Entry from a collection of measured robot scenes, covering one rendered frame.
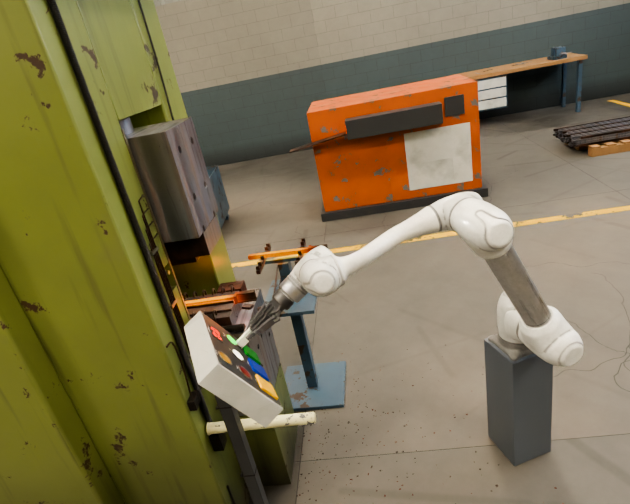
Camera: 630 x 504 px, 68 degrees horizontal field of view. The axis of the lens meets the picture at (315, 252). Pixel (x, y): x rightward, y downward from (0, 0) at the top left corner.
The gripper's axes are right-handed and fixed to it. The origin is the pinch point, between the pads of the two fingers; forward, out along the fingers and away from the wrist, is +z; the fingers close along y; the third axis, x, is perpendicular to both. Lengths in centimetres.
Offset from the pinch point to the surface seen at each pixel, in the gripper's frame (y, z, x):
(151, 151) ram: 34, -23, 59
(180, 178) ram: 31, -23, 47
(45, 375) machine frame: 27, 61, 33
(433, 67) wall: 632, -445, -257
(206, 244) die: 35.4, -10.9, 21.2
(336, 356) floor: 109, -1, -125
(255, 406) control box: -27.0, 7.9, -2.9
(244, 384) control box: -27.0, 4.4, 5.3
